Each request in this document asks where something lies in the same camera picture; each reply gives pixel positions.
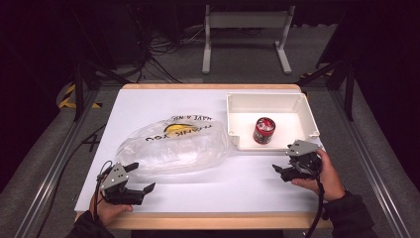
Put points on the black metal stand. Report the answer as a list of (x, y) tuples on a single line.
[(349, 92), (78, 92)]

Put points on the white plastic bin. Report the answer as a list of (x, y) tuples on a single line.
[(241, 109)]

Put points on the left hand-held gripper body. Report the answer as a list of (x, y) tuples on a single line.
[(115, 178)]

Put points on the person's right hand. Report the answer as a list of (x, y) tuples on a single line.
[(330, 185)]

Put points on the wooden table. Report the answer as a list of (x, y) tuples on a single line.
[(214, 220)]

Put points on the black tape cross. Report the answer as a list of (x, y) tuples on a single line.
[(90, 142)]

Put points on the clear plastic bag yellow smiley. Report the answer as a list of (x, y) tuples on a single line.
[(175, 152)]

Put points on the white metal stand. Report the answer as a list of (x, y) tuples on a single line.
[(246, 20)]

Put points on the yellow black hazard tape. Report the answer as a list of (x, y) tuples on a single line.
[(67, 99)]

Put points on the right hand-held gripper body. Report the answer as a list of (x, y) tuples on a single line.
[(302, 148)]

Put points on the white table sheet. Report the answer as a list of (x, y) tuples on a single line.
[(214, 191)]

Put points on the aluminium floor rail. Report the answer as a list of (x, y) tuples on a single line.
[(52, 175), (373, 165)]

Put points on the red can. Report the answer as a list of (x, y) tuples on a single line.
[(263, 130)]

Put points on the person's left hand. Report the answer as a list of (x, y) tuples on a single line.
[(107, 213)]

